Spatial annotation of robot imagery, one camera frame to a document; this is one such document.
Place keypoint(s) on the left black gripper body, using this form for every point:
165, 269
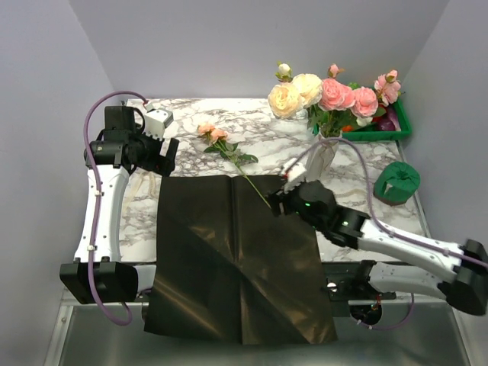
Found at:
148, 149

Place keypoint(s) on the green rolled cloth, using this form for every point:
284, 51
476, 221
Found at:
397, 183

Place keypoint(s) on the small peach rose stem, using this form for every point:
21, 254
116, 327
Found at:
217, 142

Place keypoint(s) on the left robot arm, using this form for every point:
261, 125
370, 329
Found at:
97, 269

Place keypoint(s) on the jute twine on vase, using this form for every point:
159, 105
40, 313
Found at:
324, 156

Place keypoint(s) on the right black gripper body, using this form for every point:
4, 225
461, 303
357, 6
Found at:
294, 203

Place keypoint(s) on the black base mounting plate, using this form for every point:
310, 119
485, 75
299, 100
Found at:
343, 289

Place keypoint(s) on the green plastic bin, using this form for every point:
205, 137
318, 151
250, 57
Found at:
370, 134

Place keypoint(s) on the black wrapping paper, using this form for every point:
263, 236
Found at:
222, 216

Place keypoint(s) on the cream rose stem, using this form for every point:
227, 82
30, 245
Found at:
293, 94

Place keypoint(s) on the large pink rose stem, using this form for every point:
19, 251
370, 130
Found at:
332, 115

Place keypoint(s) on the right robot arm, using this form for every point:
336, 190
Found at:
456, 273

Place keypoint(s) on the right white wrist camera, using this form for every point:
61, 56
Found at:
292, 173

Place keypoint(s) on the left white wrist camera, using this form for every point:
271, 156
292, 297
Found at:
156, 121

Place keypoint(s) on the white ribbed vase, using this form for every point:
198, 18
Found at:
311, 174

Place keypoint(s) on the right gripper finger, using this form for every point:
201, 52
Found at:
282, 210
279, 199

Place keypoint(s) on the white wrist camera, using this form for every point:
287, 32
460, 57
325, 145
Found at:
156, 121
292, 173

